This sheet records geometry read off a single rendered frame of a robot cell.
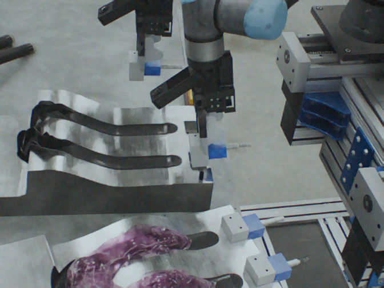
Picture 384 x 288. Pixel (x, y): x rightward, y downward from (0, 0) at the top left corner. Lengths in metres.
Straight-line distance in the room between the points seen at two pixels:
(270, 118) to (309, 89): 1.38
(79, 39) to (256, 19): 0.88
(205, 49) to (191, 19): 0.06
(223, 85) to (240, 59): 2.07
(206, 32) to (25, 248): 0.50
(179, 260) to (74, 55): 0.82
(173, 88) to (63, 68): 0.60
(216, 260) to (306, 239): 0.97
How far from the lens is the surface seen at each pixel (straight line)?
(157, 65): 1.52
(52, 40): 1.87
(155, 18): 1.43
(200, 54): 1.18
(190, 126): 1.46
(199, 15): 1.14
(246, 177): 2.62
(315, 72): 1.55
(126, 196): 1.31
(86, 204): 1.33
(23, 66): 1.77
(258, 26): 1.09
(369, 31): 1.55
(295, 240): 2.15
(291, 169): 2.70
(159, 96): 1.22
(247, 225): 1.26
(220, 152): 1.31
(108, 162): 1.34
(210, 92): 1.22
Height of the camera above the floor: 1.81
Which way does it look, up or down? 42 degrees down
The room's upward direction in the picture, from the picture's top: 7 degrees clockwise
